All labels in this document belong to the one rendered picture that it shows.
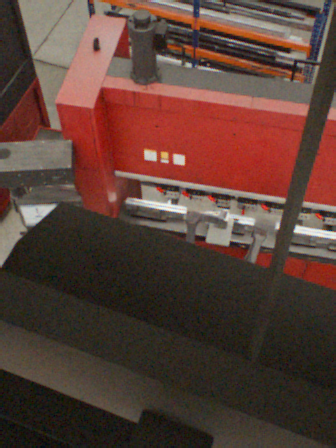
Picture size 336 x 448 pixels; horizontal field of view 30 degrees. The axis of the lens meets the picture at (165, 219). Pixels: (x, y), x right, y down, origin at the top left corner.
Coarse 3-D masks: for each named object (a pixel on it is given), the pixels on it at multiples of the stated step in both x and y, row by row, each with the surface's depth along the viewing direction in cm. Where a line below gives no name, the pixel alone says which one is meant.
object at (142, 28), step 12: (144, 12) 365; (132, 24) 367; (144, 24) 365; (156, 24) 368; (132, 36) 370; (144, 36) 367; (156, 36) 370; (132, 48) 381; (144, 48) 376; (156, 48) 378; (132, 60) 390; (144, 60) 384; (156, 60) 392; (132, 72) 400; (144, 72) 392; (156, 72) 399; (144, 84) 398
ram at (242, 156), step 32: (128, 128) 430; (160, 128) 423; (192, 128) 416; (224, 128) 409; (256, 128) 403; (128, 160) 460; (160, 160) 452; (192, 160) 444; (224, 160) 436; (256, 160) 429; (288, 160) 422; (320, 160) 415; (224, 192) 467; (256, 192) 459; (320, 192) 443
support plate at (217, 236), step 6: (216, 216) 499; (228, 222) 495; (210, 228) 492; (216, 228) 492; (228, 228) 492; (210, 234) 489; (216, 234) 489; (222, 234) 489; (228, 234) 489; (210, 240) 486; (216, 240) 486; (222, 240) 486; (228, 240) 486; (228, 246) 484
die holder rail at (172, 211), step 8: (128, 200) 513; (136, 200) 512; (144, 200) 512; (128, 208) 517; (136, 208) 516; (144, 208) 512; (152, 208) 509; (160, 208) 507; (168, 208) 507; (176, 208) 507; (184, 208) 507; (168, 216) 513; (176, 216) 512; (184, 216) 513
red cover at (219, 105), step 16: (112, 80) 401; (128, 80) 401; (112, 96) 405; (128, 96) 401; (144, 96) 398; (160, 96) 395; (176, 96) 393; (192, 96) 392; (208, 96) 392; (224, 96) 392; (240, 96) 392; (176, 112) 404; (192, 112) 401; (208, 112) 398; (224, 112) 394; (240, 112) 391; (256, 112) 388; (272, 112) 385; (288, 112) 384; (304, 112) 383; (288, 128) 394
